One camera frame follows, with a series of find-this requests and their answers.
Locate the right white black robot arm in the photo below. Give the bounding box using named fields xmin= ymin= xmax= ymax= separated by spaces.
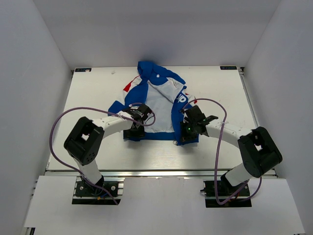
xmin=180 ymin=105 xmax=283 ymax=195

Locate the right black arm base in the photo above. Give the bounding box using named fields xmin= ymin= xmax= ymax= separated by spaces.
xmin=200 ymin=180 xmax=252 ymax=208

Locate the aluminium table rail frame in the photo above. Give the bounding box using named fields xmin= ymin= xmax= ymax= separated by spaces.
xmin=46 ymin=66 xmax=278 ymax=178

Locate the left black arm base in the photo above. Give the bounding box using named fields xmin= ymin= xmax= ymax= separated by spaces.
xmin=71 ymin=178 xmax=124 ymax=206

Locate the left blue corner sticker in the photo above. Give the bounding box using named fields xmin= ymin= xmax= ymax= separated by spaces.
xmin=74 ymin=68 xmax=91 ymax=72

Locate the blue corner sticker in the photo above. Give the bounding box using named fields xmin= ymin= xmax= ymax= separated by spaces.
xmin=220 ymin=66 xmax=237 ymax=70
xmin=74 ymin=68 xmax=91 ymax=72

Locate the blue white red jacket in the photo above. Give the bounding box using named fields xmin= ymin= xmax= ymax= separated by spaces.
xmin=109 ymin=61 xmax=199 ymax=145

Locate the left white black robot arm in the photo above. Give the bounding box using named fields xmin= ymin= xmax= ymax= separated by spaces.
xmin=64 ymin=104 xmax=154 ymax=195

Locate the right blue corner sticker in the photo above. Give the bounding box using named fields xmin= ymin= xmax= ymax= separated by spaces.
xmin=220 ymin=66 xmax=237 ymax=70

